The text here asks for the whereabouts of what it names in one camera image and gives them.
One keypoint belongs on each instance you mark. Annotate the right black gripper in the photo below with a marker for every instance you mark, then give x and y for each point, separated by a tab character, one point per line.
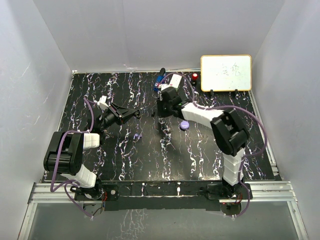
161	112

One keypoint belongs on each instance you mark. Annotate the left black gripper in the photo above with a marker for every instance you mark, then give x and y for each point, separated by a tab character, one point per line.
118	112

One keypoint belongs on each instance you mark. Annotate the black earbud charging case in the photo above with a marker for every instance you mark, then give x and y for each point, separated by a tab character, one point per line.
138	114

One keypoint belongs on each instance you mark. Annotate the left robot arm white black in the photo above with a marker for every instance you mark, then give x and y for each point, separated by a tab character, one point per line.
64	155

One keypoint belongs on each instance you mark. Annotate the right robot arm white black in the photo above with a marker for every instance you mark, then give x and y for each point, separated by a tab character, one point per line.
229	132

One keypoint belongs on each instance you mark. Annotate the purple round earbud case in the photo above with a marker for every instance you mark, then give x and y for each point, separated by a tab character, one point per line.
184	125

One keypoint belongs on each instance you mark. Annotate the white rectangular box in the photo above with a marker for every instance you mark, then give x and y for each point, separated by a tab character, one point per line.
175	81

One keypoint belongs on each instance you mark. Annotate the blue black tool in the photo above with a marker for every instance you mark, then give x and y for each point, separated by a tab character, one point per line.
159	77

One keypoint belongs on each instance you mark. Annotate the red emergency button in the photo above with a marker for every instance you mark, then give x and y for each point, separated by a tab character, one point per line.
194	79

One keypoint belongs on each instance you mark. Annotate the black front base bar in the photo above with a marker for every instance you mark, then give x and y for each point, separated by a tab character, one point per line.
168	195

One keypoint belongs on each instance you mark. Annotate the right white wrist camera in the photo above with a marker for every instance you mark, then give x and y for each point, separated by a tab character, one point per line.
163	86

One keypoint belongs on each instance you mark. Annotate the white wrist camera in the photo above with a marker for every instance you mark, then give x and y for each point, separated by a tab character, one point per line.
163	86
102	103

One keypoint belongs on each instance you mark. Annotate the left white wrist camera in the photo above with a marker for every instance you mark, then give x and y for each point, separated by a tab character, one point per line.
102	103

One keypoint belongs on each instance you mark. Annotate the white board wooden frame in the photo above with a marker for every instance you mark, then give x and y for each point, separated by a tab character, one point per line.
226	73

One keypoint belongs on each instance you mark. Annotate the aluminium frame rail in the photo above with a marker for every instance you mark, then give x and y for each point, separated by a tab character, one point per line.
262	190

